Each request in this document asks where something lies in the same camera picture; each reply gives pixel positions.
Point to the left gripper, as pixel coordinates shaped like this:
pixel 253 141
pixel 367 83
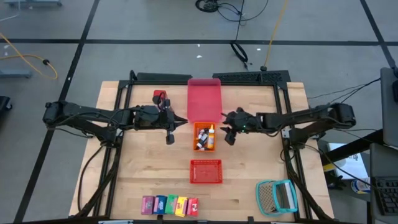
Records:
pixel 149 117

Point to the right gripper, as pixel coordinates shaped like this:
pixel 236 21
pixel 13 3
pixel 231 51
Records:
pixel 244 121

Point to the dark bottle with white cap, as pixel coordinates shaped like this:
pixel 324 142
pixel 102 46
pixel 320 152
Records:
pixel 204 139

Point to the small plain red box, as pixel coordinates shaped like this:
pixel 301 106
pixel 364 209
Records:
pixel 158 94

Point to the red plastic basket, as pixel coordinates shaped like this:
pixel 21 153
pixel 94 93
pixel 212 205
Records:
pixel 206 171

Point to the green mini cereal box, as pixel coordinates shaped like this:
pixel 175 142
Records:
pixel 171 204

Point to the blue mini cereal box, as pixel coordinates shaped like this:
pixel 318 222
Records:
pixel 160 204

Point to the red mini cereal box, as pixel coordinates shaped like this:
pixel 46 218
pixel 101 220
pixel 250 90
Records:
pixel 193 207

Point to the pink mini cereal box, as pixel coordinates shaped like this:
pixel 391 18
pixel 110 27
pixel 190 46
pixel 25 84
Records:
pixel 147 205

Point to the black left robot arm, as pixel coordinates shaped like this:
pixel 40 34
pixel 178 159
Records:
pixel 93 112

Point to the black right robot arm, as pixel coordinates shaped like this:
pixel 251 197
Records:
pixel 295 117

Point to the orange plastic basket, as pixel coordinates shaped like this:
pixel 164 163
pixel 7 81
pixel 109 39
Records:
pixel 195 127

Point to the pink plastic tray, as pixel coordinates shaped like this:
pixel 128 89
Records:
pixel 203 99

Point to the plain black panel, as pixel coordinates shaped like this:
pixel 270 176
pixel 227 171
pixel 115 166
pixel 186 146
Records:
pixel 161 76

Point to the perforated black panel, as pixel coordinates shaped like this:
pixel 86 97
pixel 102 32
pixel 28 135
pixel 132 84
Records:
pixel 248 76

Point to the black round knob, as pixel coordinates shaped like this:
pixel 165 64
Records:
pixel 263 68

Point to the teal box grater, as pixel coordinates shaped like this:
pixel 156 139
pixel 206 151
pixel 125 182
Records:
pixel 264 197

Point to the yellow mini cereal box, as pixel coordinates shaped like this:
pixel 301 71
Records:
pixel 181 207

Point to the black desk leg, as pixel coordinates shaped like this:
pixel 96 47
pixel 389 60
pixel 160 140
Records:
pixel 351 147

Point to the white paper sheet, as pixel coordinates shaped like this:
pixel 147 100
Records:
pixel 351 165

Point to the round printed can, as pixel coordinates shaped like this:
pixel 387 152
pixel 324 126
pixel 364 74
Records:
pixel 360 186

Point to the grey laptop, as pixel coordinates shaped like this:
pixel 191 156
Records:
pixel 390 109

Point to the short grey stand foot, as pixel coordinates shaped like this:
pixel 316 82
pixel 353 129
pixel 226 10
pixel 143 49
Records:
pixel 15 73

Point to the black keyboard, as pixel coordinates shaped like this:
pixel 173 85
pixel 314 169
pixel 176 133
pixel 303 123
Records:
pixel 387 196

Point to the black caster base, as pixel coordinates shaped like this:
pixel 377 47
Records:
pixel 3 104

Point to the long grey stand foot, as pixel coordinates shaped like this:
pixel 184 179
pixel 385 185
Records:
pixel 31 3

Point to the black metal table frame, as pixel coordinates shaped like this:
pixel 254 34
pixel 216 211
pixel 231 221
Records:
pixel 149 83

